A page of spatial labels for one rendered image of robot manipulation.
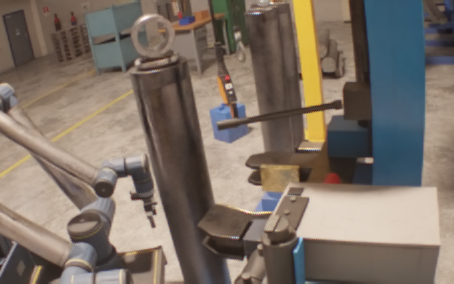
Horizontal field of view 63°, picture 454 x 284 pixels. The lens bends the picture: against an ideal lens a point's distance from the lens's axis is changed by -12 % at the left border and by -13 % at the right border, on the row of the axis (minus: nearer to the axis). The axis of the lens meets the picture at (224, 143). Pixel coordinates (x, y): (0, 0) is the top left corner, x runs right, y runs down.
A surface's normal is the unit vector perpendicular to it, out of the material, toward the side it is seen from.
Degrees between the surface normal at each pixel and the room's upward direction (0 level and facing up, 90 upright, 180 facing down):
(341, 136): 90
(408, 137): 90
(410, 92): 90
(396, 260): 90
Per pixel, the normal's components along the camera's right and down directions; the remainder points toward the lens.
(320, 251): -0.38, 0.43
